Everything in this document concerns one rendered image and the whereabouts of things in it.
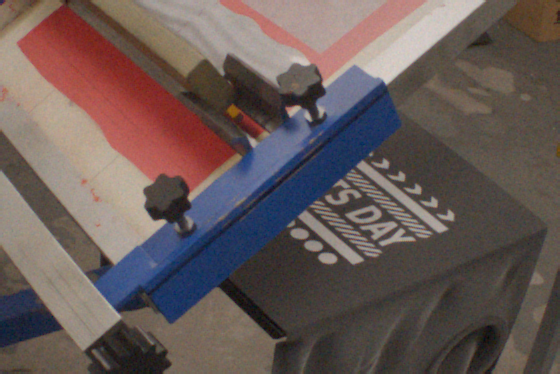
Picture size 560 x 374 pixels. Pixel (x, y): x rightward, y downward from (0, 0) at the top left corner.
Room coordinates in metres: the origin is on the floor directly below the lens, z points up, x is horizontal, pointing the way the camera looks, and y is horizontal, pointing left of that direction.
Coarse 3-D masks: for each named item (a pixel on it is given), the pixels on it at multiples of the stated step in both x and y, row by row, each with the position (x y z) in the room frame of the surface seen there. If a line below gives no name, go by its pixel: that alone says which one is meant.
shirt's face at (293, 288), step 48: (384, 144) 1.58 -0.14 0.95; (432, 144) 1.61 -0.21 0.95; (432, 192) 1.47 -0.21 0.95; (480, 192) 1.49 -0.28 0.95; (288, 240) 1.31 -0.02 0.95; (432, 240) 1.35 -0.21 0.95; (480, 240) 1.37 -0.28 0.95; (240, 288) 1.19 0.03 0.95; (288, 288) 1.21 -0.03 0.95; (336, 288) 1.22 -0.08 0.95; (384, 288) 1.23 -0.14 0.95
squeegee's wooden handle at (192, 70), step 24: (96, 0) 1.21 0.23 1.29; (120, 0) 1.19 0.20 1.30; (120, 24) 1.16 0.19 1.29; (144, 24) 1.14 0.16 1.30; (144, 48) 1.13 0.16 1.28; (168, 48) 1.10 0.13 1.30; (192, 48) 1.09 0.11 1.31; (168, 72) 1.13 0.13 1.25; (192, 72) 1.06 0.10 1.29; (216, 72) 1.08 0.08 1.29; (216, 96) 1.08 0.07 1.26
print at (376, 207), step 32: (384, 160) 1.54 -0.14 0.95; (352, 192) 1.44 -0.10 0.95; (384, 192) 1.45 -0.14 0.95; (416, 192) 1.46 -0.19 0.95; (320, 224) 1.35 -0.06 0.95; (352, 224) 1.36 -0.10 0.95; (384, 224) 1.37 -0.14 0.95; (416, 224) 1.38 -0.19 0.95; (448, 224) 1.40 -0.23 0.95; (320, 256) 1.28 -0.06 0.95; (352, 256) 1.29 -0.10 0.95
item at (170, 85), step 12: (72, 0) 1.33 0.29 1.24; (132, 0) 1.28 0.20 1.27; (84, 12) 1.30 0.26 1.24; (96, 24) 1.27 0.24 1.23; (108, 36) 1.24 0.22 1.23; (120, 36) 1.23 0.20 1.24; (180, 36) 1.20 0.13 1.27; (120, 48) 1.22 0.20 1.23; (132, 48) 1.21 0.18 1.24; (132, 60) 1.19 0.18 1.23; (144, 60) 1.18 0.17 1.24; (156, 72) 1.16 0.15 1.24; (168, 84) 1.14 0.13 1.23
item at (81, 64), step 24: (216, 0) 1.30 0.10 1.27; (48, 24) 1.36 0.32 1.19; (72, 24) 1.34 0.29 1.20; (24, 48) 1.33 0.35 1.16; (48, 48) 1.31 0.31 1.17; (72, 48) 1.30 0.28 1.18; (96, 48) 1.28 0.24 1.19; (48, 72) 1.27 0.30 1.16; (72, 72) 1.26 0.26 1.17; (96, 72) 1.24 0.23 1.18; (120, 72) 1.23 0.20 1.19; (72, 96) 1.22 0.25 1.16; (96, 96) 1.21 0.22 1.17
